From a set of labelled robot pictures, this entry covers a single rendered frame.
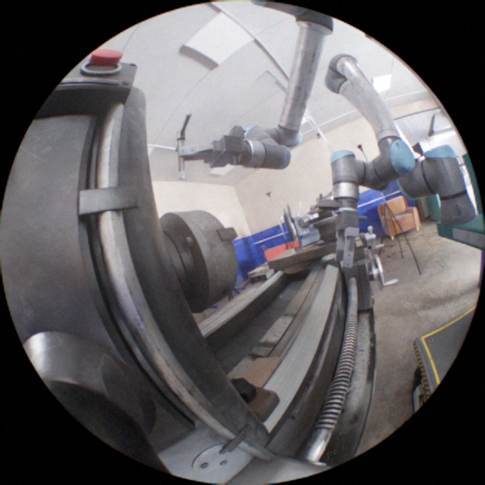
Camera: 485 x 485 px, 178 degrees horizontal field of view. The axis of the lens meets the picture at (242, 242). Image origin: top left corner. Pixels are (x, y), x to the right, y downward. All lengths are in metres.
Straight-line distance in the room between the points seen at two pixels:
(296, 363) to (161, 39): 2.57
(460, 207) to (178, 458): 0.80
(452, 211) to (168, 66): 2.66
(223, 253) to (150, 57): 2.35
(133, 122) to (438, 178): 0.78
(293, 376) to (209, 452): 0.21
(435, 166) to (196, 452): 0.81
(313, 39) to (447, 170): 0.58
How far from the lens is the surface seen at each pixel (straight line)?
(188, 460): 0.16
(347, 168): 0.52
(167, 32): 2.34
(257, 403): 0.24
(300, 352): 0.35
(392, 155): 0.49
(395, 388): 1.25
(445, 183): 0.72
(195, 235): 0.29
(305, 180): 5.01
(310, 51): 0.61
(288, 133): 0.66
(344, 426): 0.71
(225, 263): 0.31
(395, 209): 4.63
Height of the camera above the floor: 1.08
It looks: 1 degrees up
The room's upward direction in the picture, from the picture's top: 20 degrees counter-clockwise
